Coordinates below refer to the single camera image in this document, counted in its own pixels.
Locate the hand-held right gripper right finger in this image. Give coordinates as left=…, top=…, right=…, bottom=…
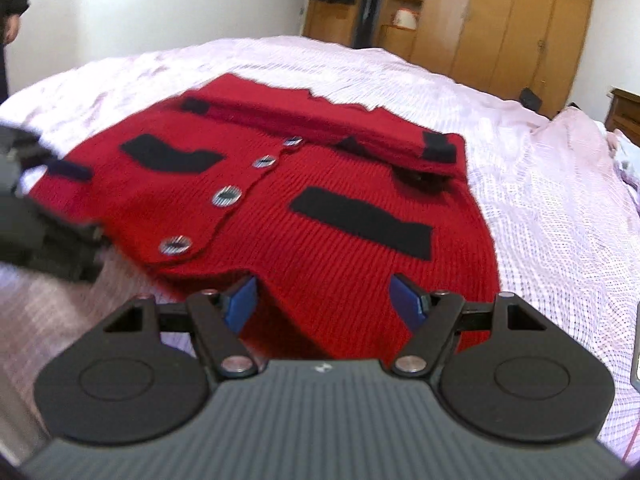
left=389, top=272, right=548, bottom=377

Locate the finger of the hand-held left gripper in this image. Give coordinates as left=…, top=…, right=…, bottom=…
left=30, top=157, right=95, bottom=183

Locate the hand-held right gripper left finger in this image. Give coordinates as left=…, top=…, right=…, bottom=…
left=102, top=276, right=261, bottom=380

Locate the red knit cardigan sweater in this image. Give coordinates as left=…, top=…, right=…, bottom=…
left=27, top=72, right=501, bottom=361

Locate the pink checked bed sheet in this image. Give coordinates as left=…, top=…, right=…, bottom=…
left=0, top=35, right=640, bottom=467

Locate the small black bag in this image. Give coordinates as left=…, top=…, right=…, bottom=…
left=519, top=87, right=545, bottom=112

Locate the pink folded quilt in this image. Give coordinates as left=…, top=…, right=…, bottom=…
left=530, top=106, right=628, bottom=176

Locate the small wooden cabinet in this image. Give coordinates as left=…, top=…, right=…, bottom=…
left=377, top=25, right=418, bottom=61

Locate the white crumpled cloth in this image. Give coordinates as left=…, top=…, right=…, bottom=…
left=606, top=130, right=640, bottom=183

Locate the dark wooden headboard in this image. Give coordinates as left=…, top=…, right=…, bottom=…
left=604, top=87, right=640, bottom=147

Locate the wooden wardrobe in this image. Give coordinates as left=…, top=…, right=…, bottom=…
left=302, top=0, right=599, bottom=120

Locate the tall black hanging item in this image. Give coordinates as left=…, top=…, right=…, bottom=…
left=351, top=0, right=387, bottom=50

